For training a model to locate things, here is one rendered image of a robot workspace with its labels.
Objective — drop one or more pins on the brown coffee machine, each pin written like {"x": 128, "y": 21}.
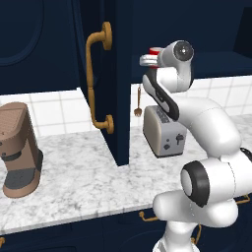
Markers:
{"x": 19, "y": 147}

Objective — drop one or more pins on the red cup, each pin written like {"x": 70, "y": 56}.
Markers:
{"x": 154, "y": 51}

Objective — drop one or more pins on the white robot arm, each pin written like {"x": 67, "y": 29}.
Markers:
{"x": 210, "y": 131}

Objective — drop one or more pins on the navy wall cabinet interior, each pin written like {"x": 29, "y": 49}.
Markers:
{"x": 210, "y": 26}

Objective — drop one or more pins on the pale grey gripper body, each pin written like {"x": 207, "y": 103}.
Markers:
{"x": 150, "y": 61}

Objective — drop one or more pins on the navy open cabinet door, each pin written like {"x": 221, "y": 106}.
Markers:
{"x": 244, "y": 32}
{"x": 111, "y": 82}

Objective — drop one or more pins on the hanging brass fork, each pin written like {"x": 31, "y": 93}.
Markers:
{"x": 138, "y": 110}

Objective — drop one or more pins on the navy closed cabinet door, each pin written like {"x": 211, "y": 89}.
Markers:
{"x": 36, "y": 42}

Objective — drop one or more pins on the navy base cabinets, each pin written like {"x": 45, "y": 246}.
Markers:
{"x": 82, "y": 234}

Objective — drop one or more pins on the silver toaster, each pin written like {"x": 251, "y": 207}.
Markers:
{"x": 162, "y": 138}

